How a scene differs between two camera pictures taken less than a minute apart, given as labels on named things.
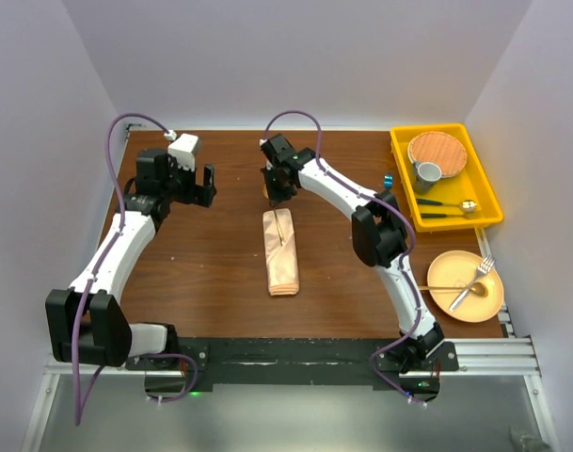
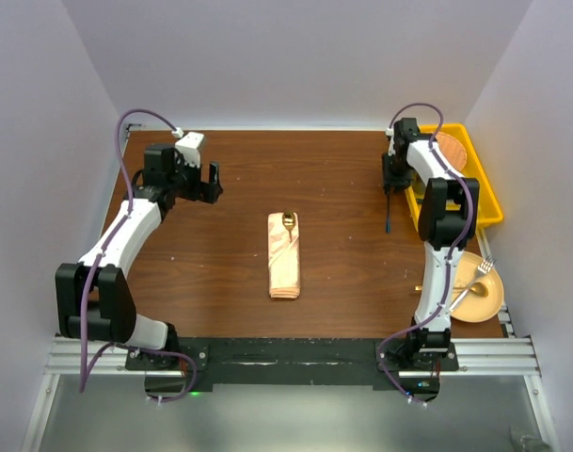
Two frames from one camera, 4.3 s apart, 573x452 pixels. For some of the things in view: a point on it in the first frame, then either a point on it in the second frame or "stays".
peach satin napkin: x=280 y=259 stays
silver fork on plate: x=485 y=267 stays
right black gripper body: x=278 y=190 to x=395 y=172
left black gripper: x=198 y=195 stays
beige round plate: x=458 y=268 stays
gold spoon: x=279 y=230 to x=289 y=222
